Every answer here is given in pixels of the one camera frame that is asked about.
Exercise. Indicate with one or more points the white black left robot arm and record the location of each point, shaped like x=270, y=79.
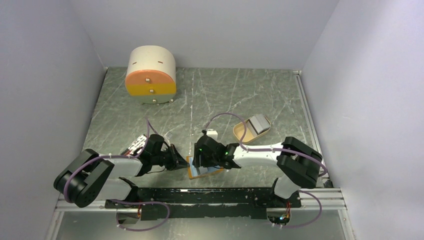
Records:
x=91, y=177

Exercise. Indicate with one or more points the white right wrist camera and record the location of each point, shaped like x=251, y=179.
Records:
x=211, y=133

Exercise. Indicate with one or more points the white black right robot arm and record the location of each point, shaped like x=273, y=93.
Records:
x=299, y=163

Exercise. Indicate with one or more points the beige oval tray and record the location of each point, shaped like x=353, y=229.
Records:
x=242, y=129

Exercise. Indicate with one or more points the beige orange drawer cabinet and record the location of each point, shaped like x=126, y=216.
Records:
x=151, y=75

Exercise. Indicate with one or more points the stack of grey cards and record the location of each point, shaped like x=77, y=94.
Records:
x=258, y=124

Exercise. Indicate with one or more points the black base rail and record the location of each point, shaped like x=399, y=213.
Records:
x=157, y=203

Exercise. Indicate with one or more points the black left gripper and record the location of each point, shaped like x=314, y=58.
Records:
x=177, y=162

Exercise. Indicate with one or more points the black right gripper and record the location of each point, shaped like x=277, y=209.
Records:
x=196, y=160

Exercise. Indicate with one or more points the orange blue card holder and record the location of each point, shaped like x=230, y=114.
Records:
x=199, y=172

